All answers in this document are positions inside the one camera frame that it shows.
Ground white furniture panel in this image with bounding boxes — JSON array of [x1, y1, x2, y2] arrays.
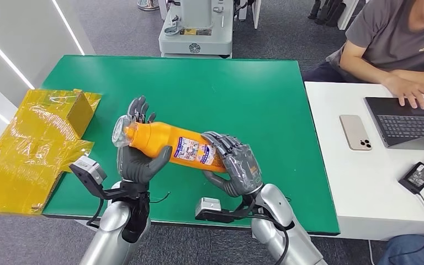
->
[[337, 0, 367, 31], [234, 0, 262, 30]]

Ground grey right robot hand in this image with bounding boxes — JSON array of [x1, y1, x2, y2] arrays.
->
[[201, 131, 264, 199]]

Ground person's leg in jeans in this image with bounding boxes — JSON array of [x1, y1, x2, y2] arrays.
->
[[378, 234, 424, 265]]

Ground person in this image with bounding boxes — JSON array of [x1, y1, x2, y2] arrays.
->
[[301, 0, 424, 110]]

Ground orange detergent bottle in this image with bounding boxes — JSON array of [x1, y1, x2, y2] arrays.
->
[[112, 114, 230, 174]]

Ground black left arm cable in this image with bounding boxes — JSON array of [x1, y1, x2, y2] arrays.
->
[[86, 197, 105, 230]]

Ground chrome stanchion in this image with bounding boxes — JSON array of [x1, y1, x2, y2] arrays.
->
[[136, 0, 161, 12]]

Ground black power adapter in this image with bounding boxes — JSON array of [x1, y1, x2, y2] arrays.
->
[[398, 161, 424, 195]]

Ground beige smartphone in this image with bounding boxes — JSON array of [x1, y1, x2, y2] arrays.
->
[[338, 114, 373, 152]]

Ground dark grey laptop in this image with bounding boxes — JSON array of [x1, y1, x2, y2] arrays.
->
[[364, 96, 424, 152]]

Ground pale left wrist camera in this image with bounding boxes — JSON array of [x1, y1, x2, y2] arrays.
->
[[69, 155, 109, 192]]

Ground white cable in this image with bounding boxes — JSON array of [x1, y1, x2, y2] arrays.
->
[[367, 239, 376, 265]]

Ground grey robot stand machine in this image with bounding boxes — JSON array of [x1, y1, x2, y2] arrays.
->
[[157, 0, 235, 59]]

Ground person's right hand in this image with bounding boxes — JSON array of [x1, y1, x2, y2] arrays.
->
[[383, 75, 424, 110]]

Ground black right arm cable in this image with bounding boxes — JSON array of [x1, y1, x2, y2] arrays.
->
[[250, 214, 290, 265]]

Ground black equipment legs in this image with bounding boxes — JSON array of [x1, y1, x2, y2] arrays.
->
[[307, 0, 347, 28]]

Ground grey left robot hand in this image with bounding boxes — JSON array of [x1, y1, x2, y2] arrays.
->
[[116, 95, 173, 185]]

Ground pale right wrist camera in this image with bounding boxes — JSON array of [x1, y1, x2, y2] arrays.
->
[[195, 197, 222, 221]]

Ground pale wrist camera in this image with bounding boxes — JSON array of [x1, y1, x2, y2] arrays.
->
[[69, 155, 109, 192], [195, 197, 222, 221]]

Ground thin black wire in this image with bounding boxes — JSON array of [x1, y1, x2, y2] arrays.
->
[[149, 191, 172, 204]]

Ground yellow taped cardboard box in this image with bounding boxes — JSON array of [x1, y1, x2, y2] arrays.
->
[[0, 88, 103, 216]]

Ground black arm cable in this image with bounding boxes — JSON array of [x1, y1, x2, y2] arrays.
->
[[86, 197, 105, 230], [250, 214, 290, 265]]

